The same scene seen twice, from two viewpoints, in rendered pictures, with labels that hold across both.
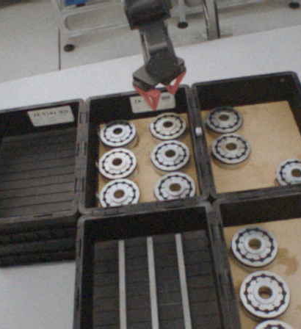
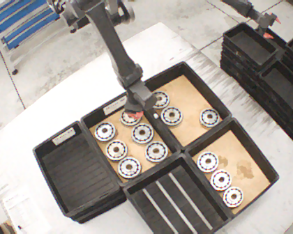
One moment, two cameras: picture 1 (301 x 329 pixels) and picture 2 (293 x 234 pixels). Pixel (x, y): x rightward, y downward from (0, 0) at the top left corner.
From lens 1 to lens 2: 0.48 m
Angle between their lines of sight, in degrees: 19
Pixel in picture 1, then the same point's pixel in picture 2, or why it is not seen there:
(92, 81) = (60, 99)
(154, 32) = (141, 89)
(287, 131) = (192, 92)
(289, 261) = (223, 160)
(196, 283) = (190, 190)
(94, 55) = (30, 69)
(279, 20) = not seen: hidden behind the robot
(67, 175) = (91, 166)
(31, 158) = (65, 164)
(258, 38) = (141, 36)
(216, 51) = not seen: hidden behind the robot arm
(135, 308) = (169, 214)
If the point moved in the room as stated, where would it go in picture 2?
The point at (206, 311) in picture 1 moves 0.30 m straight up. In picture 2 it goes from (199, 199) to (208, 179)
